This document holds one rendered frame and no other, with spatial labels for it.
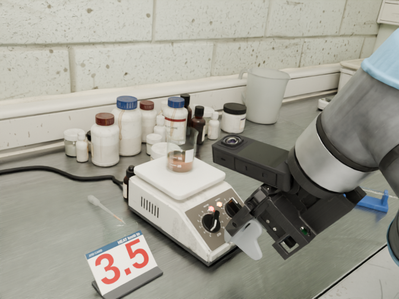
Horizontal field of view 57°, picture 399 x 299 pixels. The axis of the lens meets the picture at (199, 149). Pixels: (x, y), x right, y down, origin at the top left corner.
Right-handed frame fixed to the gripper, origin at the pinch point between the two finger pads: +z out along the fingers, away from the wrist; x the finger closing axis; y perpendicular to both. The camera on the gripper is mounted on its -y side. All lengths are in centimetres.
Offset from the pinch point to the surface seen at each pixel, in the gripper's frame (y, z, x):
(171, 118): -31.8, 20.6, 20.9
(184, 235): -4.2, 5.8, -4.0
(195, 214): -5.6, 3.8, -1.3
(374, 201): 12.8, 6.2, 35.4
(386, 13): -33, 15, 146
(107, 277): -5.8, 6.2, -16.9
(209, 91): -39, 28, 45
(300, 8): -47, 12, 91
